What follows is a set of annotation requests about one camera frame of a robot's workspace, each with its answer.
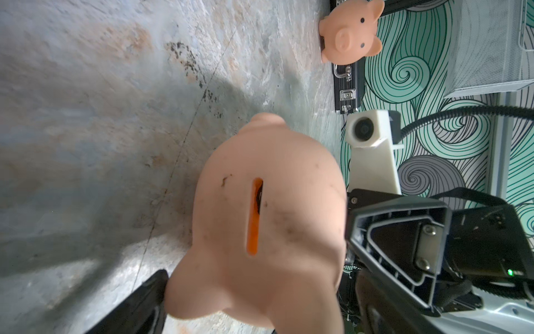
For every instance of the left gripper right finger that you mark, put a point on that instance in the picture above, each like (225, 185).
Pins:
(384, 310)

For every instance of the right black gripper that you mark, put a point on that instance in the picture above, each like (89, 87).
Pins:
(402, 239)

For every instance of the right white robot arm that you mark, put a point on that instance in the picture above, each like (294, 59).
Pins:
(496, 314)

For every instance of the black case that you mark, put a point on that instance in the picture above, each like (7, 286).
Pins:
(349, 86)

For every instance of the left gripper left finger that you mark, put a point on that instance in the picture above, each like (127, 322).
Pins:
(141, 312)

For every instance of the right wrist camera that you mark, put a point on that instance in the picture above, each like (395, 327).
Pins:
(373, 136)

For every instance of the pink piggy bank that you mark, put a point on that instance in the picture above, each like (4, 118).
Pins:
(268, 247)
(349, 32)

